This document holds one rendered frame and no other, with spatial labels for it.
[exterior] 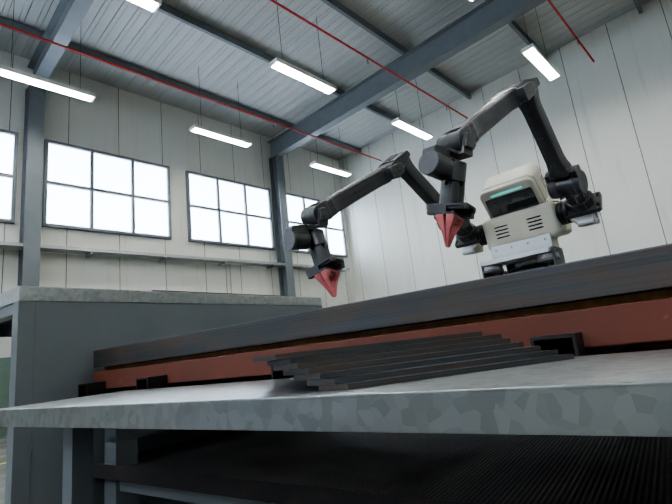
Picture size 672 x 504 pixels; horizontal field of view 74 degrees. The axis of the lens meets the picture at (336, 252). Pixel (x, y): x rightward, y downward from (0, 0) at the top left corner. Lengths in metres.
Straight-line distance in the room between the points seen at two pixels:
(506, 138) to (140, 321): 11.54
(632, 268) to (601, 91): 11.50
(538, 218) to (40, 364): 1.63
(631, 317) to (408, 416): 0.35
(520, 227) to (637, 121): 9.97
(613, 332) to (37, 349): 1.33
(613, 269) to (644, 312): 0.06
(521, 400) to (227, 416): 0.29
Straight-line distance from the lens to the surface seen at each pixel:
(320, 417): 0.41
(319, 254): 1.28
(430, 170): 1.04
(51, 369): 1.48
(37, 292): 1.48
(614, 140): 11.67
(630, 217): 11.24
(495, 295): 0.67
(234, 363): 0.98
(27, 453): 1.47
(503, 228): 1.81
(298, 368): 0.47
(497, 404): 0.34
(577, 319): 0.64
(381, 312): 0.74
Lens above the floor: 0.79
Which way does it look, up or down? 12 degrees up
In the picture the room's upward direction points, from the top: 7 degrees counter-clockwise
